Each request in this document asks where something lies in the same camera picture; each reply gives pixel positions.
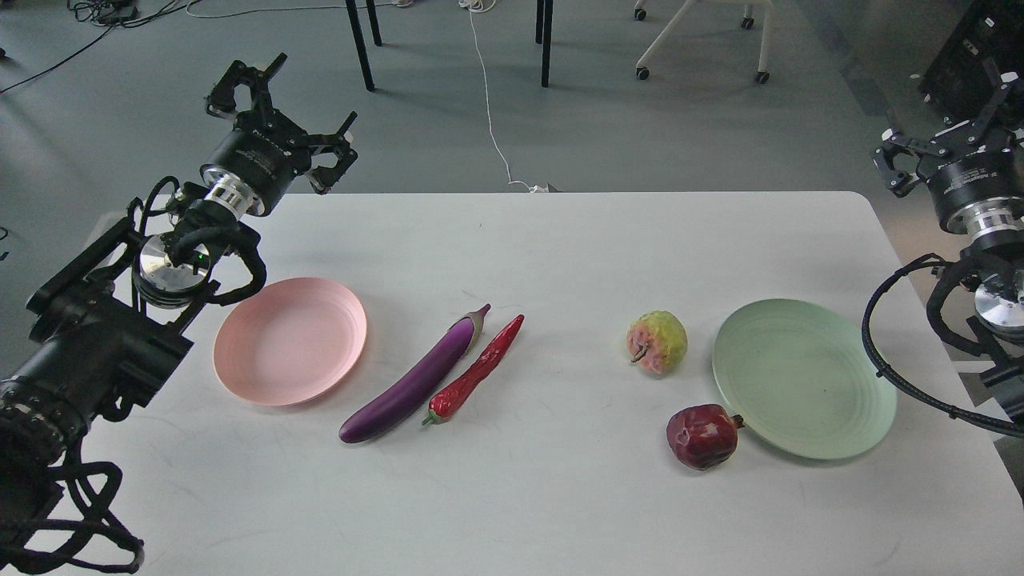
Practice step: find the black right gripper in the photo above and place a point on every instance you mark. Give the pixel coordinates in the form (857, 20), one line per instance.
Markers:
(977, 185)

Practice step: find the light green plate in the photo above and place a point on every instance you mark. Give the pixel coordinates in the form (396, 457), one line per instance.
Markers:
(799, 376)

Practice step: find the white office chair base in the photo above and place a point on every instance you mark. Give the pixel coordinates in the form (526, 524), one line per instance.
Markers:
(681, 41)

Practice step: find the pink plate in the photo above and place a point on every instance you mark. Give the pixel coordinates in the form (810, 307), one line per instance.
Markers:
(290, 343)

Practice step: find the black equipment case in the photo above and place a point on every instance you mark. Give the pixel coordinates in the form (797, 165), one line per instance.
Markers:
(956, 82)

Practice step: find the purple eggplant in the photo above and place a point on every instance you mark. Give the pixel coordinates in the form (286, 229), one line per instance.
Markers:
(407, 395)

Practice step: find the yellow pink guava fruit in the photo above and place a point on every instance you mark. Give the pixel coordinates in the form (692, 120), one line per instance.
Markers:
(657, 342)

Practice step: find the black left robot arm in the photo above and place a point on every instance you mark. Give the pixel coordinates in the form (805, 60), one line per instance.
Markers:
(111, 324)

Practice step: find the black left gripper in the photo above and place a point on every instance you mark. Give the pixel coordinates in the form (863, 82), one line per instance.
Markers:
(262, 153)

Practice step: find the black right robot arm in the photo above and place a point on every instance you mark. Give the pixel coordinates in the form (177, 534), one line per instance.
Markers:
(974, 307)

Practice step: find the red chili pepper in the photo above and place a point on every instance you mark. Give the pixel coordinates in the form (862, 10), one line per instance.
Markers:
(446, 403)

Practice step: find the dark red pomegranate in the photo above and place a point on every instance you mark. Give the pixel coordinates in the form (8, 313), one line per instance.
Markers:
(704, 436)

